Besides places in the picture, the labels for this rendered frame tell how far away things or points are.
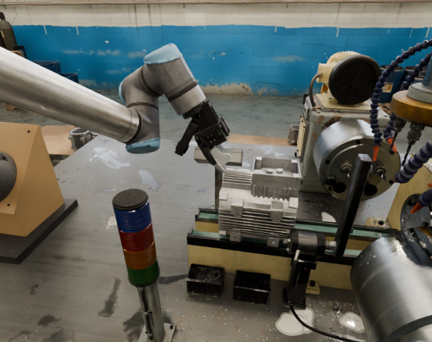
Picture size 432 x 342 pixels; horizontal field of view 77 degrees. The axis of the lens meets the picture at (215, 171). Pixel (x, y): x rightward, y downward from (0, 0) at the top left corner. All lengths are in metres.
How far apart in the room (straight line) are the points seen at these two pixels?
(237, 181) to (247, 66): 5.58
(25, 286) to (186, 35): 5.81
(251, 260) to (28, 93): 0.67
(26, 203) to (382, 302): 1.04
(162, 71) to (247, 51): 5.52
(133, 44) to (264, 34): 2.79
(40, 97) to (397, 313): 0.67
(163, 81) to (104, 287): 0.60
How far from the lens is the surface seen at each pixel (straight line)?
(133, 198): 0.48
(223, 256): 0.85
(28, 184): 1.13
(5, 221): 1.17
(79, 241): 1.10
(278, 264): 0.86
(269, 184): 0.71
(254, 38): 6.19
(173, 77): 0.72
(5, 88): 0.57
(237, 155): 0.96
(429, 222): 0.85
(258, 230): 0.74
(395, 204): 1.02
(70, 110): 0.61
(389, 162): 1.03
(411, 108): 0.69
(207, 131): 0.74
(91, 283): 0.95
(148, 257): 0.54
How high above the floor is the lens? 1.48
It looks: 29 degrees down
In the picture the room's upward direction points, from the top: straight up
